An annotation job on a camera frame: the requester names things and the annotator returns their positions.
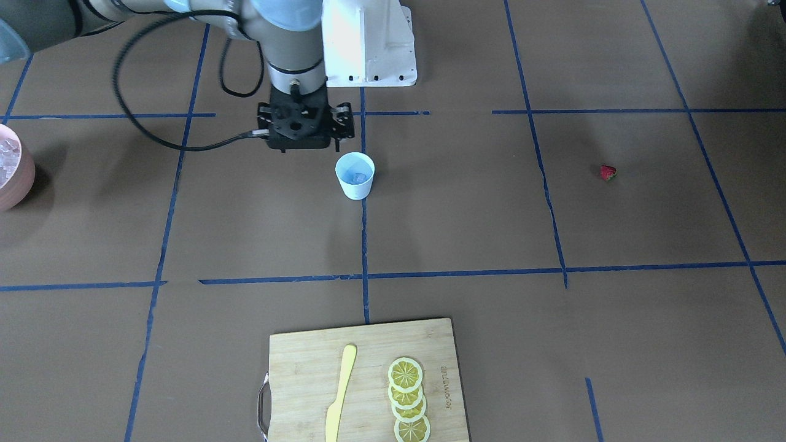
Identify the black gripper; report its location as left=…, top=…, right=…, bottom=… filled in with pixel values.
left=257, top=86, right=356, bottom=153

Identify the clear ice cube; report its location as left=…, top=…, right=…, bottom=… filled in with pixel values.
left=350, top=173, right=368, bottom=185

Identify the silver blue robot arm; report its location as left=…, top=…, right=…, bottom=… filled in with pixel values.
left=1, top=1, right=356, bottom=153

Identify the light blue cup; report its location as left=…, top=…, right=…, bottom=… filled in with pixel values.
left=335, top=152, right=376, bottom=201

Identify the clear ice cubes pile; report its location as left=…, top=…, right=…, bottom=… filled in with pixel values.
left=0, top=138, right=21, bottom=187

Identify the wooden cutting board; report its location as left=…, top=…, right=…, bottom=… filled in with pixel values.
left=257, top=318, right=470, bottom=441

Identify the lemon slice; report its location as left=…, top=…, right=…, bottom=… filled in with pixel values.
left=387, top=357, right=424, bottom=394
left=387, top=384, right=424, bottom=409
left=394, top=415, right=430, bottom=442
left=391, top=397, right=427, bottom=423

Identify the pink bowl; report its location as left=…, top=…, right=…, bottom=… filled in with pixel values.
left=1, top=124, right=36, bottom=212

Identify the yellow plastic knife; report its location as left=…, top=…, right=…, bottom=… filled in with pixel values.
left=325, top=344, right=357, bottom=441

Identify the red strawberry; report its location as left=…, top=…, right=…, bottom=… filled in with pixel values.
left=600, top=165, right=618, bottom=182

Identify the black camera cable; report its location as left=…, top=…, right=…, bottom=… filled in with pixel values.
left=112, top=12, right=271, bottom=152

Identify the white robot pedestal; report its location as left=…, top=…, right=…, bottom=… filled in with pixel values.
left=322, top=1, right=418, bottom=88

